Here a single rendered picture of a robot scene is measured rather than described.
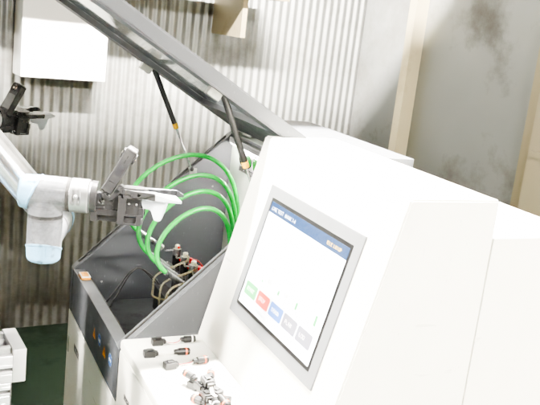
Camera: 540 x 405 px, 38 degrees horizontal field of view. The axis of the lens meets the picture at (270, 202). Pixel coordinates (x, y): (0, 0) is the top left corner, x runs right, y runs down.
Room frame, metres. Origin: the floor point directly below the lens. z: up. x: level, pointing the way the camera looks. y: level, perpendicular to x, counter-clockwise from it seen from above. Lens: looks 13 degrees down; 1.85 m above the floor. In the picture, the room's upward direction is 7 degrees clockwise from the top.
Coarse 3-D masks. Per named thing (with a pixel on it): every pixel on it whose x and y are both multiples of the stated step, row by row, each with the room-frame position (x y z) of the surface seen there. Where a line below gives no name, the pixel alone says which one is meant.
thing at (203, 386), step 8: (184, 376) 1.72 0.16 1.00; (192, 376) 1.71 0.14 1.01; (200, 376) 1.68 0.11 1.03; (208, 376) 1.67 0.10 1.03; (192, 384) 1.70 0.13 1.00; (200, 384) 1.67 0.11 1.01; (208, 384) 1.65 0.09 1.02; (200, 392) 1.64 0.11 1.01; (208, 392) 1.63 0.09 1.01; (216, 392) 1.65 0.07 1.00; (192, 400) 1.63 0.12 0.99; (200, 400) 1.62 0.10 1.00; (208, 400) 1.62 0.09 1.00; (216, 400) 1.60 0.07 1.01; (224, 400) 1.59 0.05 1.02
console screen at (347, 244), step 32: (288, 224) 1.82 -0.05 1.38; (320, 224) 1.70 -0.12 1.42; (256, 256) 1.90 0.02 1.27; (288, 256) 1.77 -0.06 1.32; (320, 256) 1.66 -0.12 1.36; (352, 256) 1.56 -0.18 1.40; (256, 288) 1.84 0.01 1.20; (288, 288) 1.72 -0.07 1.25; (320, 288) 1.61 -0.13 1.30; (256, 320) 1.79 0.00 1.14; (288, 320) 1.67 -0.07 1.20; (320, 320) 1.57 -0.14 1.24; (288, 352) 1.62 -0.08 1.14; (320, 352) 1.53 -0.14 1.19
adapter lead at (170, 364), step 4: (200, 356) 1.85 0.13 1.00; (204, 356) 1.85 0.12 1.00; (168, 360) 1.80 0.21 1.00; (172, 360) 1.80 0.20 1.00; (192, 360) 1.84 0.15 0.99; (196, 360) 1.84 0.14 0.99; (200, 360) 1.84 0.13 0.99; (204, 360) 1.84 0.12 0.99; (208, 360) 1.85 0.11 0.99; (164, 364) 1.79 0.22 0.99; (168, 364) 1.79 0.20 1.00; (172, 364) 1.79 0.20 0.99; (176, 364) 1.80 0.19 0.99; (180, 364) 1.82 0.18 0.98; (184, 364) 1.82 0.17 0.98; (188, 364) 1.83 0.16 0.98; (164, 368) 1.79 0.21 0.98; (168, 368) 1.79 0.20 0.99; (172, 368) 1.79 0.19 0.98; (176, 368) 1.80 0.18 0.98
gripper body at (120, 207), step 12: (96, 192) 1.63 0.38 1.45; (120, 192) 1.63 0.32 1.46; (96, 204) 1.63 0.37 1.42; (108, 204) 1.64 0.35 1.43; (120, 204) 1.62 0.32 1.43; (132, 204) 1.63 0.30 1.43; (96, 216) 1.63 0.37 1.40; (108, 216) 1.65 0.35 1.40; (120, 216) 1.62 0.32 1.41; (132, 216) 1.62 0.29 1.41
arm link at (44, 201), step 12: (24, 180) 1.61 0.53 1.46; (36, 180) 1.61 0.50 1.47; (48, 180) 1.62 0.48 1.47; (60, 180) 1.63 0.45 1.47; (24, 192) 1.60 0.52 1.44; (36, 192) 1.60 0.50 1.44; (48, 192) 1.60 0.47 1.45; (60, 192) 1.61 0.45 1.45; (24, 204) 1.61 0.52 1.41; (36, 204) 1.60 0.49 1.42; (48, 204) 1.60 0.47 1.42; (60, 204) 1.61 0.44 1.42; (48, 216) 1.61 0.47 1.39
